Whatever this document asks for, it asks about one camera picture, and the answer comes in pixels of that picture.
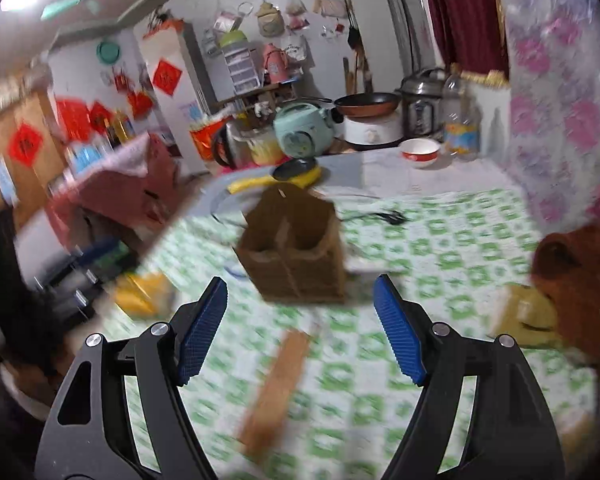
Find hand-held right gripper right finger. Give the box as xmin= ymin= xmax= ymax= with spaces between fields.
xmin=372 ymin=274 xmax=566 ymax=480

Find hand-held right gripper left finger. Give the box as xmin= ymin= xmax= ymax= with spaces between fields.
xmin=34 ymin=276 xmax=229 ymax=480

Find pile of wooden chopsticks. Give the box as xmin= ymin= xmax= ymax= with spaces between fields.
xmin=236 ymin=329 xmax=313 ymax=457

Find wooden utensil holder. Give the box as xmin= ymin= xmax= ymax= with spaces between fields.
xmin=236 ymin=182 xmax=348 ymax=303

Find yellow tissue pack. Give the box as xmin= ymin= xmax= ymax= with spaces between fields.
xmin=114 ymin=271 xmax=177 ymax=320

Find green checked tablecloth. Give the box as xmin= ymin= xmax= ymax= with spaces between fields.
xmin=95 ymin=187 xmax=600 ymax=480

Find white table cloth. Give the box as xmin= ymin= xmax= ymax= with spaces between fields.
xmin=362 ymin=147 xmax=511 ymax=196

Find pink plastic table cover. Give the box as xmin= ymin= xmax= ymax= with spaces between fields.
xmin=17 ymin=135 xmax=181 ymax=241

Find brown teddy bear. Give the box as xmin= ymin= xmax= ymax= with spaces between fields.
xmin=490 ymin=225 xmax=600 ymax=431

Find red and white bowl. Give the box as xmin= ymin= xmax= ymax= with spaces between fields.
xmin=399 ymin=137 xmax=441 ymax=168

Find yellow mini frying pan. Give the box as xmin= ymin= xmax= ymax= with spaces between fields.
xmin=227 ymin=156 xmax=323 ymax=195

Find steel electric kettle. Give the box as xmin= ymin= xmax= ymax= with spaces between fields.
xmin=211 ymin=121 xmax=253 ymax=170

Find red gift bag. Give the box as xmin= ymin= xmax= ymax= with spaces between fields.
xmin=189 ymin=115 xmax=231 ymax=161

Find yellow pot with lid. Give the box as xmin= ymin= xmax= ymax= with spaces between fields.
xmin=242 ymin=127 xmax=283 ymax=165

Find clear plastic bottle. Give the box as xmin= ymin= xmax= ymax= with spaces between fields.
xmin=442 ymin=64 xmax=482 ymax=160

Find pack of blue bottles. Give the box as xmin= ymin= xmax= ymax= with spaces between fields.
xmin=65 ymin=142 xmax=116 ymax=173

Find yellow oil bottle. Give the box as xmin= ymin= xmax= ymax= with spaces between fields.
xmin=111 ymin=110 xmax=137 ymax=145

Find mint green rice cooker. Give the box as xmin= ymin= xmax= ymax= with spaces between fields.
xmin=272 ymin=102 xmax=338 ymax=158

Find steel pressure cooker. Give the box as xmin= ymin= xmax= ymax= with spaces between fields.
xmin=399 ymin=67 xmax=453 ymax=141

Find copper frying pan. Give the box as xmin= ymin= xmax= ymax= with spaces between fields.
xmin=297 ymin=91 xmax=402 ymax=118

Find white refrigerator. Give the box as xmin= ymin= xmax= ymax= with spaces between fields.
xmin=140 ymin=20 xmax=216 ymax=161

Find small red diamond paper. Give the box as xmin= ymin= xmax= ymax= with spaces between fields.
xmin=87 ymin=101 xmax=113 ymax=133

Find wooden shelf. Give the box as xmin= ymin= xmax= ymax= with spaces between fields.
xmin=215 ymin=82 xmax=301 ymax=111

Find blue and white hanging packet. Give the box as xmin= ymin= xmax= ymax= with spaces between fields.
xmin=0 ymin=155 xmax=18 ymax=206

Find red plastic bag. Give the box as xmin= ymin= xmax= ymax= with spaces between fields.
xmin=55 ymin=97 xmax=93 ymax=141

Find red diamond paper on board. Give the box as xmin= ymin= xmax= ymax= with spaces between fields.
xmin=7 ymin=120 xmax=46 ymax=168

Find red diamond paper on refrigerator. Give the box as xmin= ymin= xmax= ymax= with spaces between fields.
xmin=152 ymin=59 xmax=183 ymax=95

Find plastic drawer tower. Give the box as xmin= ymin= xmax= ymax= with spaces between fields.
xmin=219 ymin=31 xmax=260 ymax=96

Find pink thermos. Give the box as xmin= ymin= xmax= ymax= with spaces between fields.
xmin=261 ymin=42 xmax=288 ymax=86

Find green round basin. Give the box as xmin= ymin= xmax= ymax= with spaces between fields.
xmin=96 ymin=40 xmax=122 ymax=65

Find white tote bag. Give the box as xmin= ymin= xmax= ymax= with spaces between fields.
xmin=280 ymin=35 xmax=313 ymax=68

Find grey door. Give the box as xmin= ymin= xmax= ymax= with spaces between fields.
xmin=375 ymin=0 xmax=446 ymax=86

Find beige hanging bag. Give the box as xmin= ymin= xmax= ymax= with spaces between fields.
xmin=254 ymin=0 xmax=286 ymax=38

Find dark red curtain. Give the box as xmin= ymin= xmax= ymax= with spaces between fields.
xmin=414 ymin=0 xmax=511 ymax=86

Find beige hanging paper bags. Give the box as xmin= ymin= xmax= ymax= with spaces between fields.
xmin=312 ymin=0 xmax=348 ymax=18

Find clear bag with food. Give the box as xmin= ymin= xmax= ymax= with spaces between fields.
xmin=284 ymin=0 xmax=308 ymax=31

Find green ceiling fan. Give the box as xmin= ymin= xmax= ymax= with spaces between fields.
xmin=40 ymin=0 xmax=101 ymax=22

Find black power cable with plug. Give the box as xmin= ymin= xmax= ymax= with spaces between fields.
xmin=212 ymin=207 xmax=410 ymax=228

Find floral plastic wall sheet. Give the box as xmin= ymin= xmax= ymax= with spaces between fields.
xmin=487 ymin=0 xmax=600 ymax=241

